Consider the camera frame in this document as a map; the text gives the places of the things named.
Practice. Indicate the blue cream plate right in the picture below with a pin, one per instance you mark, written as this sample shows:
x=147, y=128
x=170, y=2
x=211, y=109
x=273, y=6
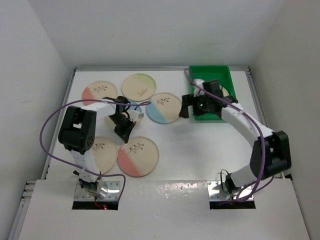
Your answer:
x=164, y=108

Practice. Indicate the green cream plate rear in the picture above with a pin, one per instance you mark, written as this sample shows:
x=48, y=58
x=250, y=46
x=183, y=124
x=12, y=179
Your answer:
x=138, y=87

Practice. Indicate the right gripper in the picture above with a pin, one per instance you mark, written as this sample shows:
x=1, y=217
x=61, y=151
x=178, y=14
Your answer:
x=189, y=99

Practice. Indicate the yellow cream plate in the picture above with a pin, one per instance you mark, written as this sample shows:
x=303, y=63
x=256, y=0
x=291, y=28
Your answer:
x=105, y=152

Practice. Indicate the blue cream plate centre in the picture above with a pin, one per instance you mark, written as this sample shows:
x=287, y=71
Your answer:
x=127, y=110

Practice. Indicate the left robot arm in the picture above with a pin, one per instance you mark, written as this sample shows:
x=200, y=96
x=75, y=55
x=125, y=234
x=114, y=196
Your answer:
x=77, y=135

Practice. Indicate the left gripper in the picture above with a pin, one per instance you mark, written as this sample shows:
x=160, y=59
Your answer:
x=124, y=133

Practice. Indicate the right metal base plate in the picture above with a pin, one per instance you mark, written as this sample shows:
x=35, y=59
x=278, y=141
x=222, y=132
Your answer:
x=217, y=195

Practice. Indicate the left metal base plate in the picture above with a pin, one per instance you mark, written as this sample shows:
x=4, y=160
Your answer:
x=106, y=191

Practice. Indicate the green plastic bin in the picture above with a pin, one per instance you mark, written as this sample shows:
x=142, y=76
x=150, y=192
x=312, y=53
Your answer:
x=209, y=73

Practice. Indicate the pink cream plate front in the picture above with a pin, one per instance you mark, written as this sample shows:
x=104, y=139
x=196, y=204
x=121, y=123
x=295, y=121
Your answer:
x=139, y=157

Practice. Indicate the blue cream plate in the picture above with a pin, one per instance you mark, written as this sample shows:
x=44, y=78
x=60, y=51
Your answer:
x=164, y=108
x=127, y=110

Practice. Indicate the pink cream plate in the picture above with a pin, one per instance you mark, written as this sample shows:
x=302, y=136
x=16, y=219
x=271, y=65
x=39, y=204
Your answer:
x=100, y=90
x=139, y=157

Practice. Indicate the pale green cream plate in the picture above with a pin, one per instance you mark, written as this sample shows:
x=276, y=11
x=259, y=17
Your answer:
x=225, y=93

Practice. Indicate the pink cream plate rear left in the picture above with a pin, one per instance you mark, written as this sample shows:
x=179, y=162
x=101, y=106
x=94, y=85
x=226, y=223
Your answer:
x=100, y=90

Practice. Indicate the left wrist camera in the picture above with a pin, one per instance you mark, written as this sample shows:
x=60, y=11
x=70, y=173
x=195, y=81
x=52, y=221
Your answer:
x=136, y=115

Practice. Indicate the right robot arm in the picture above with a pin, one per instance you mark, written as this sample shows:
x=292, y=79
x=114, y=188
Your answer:
x=270, y=149

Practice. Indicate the metal base plate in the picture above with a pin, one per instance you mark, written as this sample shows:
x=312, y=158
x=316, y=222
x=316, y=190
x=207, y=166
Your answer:
x=217, y=195
x=106, y=191

